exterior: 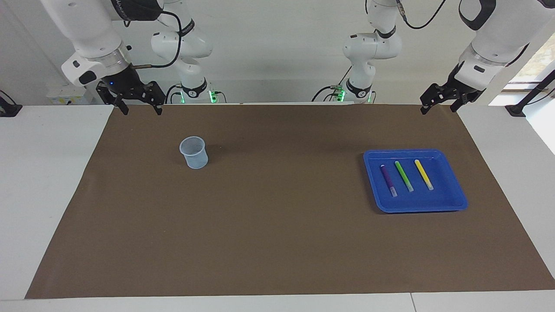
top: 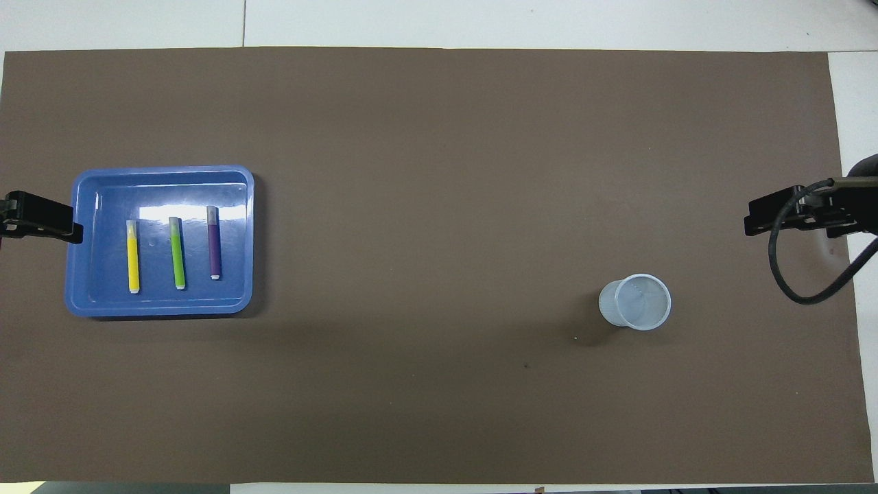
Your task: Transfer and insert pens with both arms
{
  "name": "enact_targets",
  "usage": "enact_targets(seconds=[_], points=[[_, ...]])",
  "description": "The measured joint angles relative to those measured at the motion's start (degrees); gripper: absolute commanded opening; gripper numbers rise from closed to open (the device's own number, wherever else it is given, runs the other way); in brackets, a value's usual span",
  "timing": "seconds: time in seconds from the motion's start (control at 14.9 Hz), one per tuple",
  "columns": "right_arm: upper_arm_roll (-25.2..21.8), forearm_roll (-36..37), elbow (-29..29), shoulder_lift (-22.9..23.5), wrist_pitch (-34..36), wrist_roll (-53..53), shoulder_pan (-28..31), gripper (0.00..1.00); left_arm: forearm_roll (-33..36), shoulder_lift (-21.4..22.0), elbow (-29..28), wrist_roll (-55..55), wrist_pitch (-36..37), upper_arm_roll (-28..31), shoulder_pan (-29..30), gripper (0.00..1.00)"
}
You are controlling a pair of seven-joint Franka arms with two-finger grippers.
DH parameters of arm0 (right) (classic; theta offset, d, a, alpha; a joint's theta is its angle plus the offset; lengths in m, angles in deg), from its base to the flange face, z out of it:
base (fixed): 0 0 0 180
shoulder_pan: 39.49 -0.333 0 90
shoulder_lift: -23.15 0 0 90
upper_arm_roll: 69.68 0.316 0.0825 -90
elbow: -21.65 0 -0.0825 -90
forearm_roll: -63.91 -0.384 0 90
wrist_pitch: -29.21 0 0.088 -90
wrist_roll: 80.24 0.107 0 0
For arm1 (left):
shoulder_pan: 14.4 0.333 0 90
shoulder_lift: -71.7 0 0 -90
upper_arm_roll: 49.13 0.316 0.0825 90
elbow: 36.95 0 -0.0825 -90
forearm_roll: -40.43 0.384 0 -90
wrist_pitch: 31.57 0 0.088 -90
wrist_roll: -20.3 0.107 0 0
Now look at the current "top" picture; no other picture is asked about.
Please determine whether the purple highlighter pen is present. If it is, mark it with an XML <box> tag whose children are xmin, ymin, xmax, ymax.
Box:
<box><xmin>206</xmin><ymin>205</ymin><xmax>222</xmax><ymax>281</ymax></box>

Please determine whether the green highlighter pen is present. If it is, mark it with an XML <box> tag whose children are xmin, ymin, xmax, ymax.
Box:
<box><xmin>169</xmin><ymin>216</ymin><xmax>187</xmax><ymax>290</ymax></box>

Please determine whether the yellow highlighter pen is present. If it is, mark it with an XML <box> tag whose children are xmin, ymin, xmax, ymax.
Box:
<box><xmin>126</xmin><ymin>220</ymin><xmax>141</xmax><ymax>294</ymax></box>

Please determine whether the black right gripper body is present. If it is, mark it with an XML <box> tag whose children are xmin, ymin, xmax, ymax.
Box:
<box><xmin>845</xmin><ymin>154</ymin><xmax>878</xmax><ymax>235</ymax></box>

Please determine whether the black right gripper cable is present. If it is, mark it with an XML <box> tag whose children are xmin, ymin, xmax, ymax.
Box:
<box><xmin>768</xmin><ymin>177</ymin><xmax>878</xmax><ymax>305</ymax></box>

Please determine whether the blue plastic tray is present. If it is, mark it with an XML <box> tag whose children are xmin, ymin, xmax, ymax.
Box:
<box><xmin>64</xmin><ymin>165</ymin><xmax>255</xmax><ymax>318</ymax></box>

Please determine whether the brown table mat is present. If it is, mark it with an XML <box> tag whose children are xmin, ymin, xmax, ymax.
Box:
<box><xmin>0</xmin><ymin>47</ymin><xmax>875</xmax><ymax>484</ymax></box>

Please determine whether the translucent plastic cup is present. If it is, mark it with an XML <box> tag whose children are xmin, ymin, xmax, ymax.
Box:
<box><xmin>598</xmin><ymin>273</ymin><xmax>672</xmax><ymax>331</ymax></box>

